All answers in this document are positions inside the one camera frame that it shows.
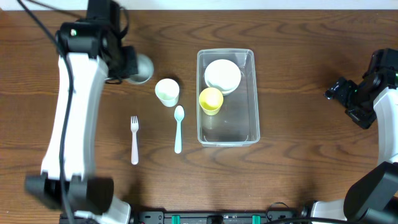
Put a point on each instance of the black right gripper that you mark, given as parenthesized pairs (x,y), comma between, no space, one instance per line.
(365,119)

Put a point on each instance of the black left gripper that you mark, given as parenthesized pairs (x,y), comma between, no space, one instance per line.
(134,67)

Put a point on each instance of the grey plastic cup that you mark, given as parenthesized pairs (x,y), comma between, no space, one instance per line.
(145,69)

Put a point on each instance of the white plastic cup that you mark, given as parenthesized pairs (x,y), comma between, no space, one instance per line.
(167,90)

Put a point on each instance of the yellow plastic cup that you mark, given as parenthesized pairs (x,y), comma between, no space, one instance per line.
(211,100)

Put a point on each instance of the white plastic bowl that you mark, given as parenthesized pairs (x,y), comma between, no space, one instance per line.
(224,75)

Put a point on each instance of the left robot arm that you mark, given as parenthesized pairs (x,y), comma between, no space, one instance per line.
(90,53)

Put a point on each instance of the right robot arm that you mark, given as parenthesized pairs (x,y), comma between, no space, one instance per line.
(372,199)

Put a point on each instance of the clear plastic container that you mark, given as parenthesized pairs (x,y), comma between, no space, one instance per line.
(237,123)

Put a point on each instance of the white plastic fork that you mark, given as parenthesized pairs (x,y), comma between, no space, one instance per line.
(134,150)

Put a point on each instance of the light teal plastic spoon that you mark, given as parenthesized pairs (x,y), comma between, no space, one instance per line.
(179,116)

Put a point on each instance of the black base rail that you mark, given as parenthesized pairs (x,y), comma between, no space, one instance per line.
(276,211)

